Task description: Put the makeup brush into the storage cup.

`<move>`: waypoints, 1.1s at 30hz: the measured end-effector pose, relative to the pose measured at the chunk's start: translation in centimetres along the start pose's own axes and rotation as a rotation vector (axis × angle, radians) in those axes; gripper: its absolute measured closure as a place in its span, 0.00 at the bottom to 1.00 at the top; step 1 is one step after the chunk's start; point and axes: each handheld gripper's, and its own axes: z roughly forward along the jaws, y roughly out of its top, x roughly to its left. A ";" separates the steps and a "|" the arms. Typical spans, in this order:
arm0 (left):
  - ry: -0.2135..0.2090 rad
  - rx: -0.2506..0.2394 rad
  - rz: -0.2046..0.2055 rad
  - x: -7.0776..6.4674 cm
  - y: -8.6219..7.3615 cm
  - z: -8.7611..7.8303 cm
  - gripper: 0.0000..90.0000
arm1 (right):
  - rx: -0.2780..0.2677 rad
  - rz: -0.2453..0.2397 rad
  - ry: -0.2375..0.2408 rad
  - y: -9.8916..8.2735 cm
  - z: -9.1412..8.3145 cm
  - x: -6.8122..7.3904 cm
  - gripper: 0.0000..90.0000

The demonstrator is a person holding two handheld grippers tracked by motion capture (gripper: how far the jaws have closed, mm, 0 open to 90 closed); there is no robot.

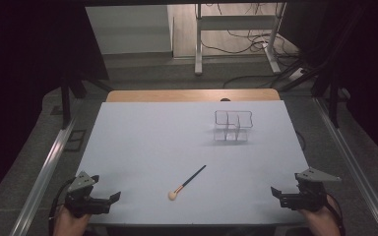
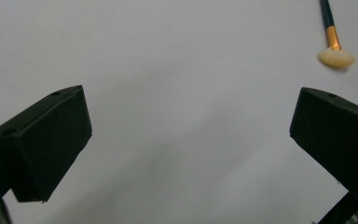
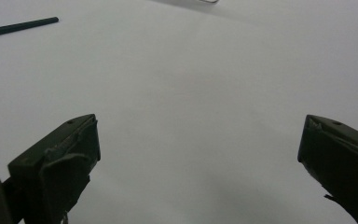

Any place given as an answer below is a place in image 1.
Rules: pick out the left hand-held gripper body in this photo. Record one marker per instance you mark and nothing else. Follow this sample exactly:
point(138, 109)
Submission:
point(82, 201)

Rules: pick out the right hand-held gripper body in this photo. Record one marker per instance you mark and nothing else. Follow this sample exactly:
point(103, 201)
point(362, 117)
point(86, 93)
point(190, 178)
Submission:
point(308, 196)

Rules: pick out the clear acrylic organizer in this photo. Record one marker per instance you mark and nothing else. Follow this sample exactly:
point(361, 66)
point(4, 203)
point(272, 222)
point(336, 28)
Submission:
point(238, 126)

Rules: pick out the person's left hand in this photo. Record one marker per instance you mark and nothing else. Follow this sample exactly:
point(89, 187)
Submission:
point(67, 225)

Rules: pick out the person's right hand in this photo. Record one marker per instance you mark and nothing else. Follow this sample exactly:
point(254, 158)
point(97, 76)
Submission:
point(321, 223)

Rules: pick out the white table cover board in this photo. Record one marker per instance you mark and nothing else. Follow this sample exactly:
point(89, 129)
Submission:
point(151, 147)

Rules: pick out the black metal stand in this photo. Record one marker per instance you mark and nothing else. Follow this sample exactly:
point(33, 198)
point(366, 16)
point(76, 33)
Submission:
point(66, 98)
point(334, 98)

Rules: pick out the black round table grommet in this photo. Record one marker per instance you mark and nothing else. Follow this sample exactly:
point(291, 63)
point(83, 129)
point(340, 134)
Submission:
point(225, 99)

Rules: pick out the white power strip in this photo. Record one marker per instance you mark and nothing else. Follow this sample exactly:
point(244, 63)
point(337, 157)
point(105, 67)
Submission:
point(297, 74)

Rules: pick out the dark curtain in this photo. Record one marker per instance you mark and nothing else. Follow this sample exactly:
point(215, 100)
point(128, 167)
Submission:
point(29, 82)
point(377, 72)

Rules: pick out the white cabinet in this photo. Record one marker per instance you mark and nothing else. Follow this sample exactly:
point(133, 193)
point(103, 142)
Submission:
point(128, 32)

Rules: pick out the aluminium rail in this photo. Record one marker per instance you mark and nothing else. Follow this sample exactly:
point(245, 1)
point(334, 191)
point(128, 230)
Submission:
point(354, 164)
point(46, 177)

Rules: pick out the black floor bracket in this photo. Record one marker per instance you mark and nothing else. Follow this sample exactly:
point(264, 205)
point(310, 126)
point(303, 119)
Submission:
point(75, 140)

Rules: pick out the white metal desk frame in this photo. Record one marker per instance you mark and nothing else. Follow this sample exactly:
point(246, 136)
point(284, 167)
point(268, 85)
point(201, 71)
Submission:
point(198, 49)

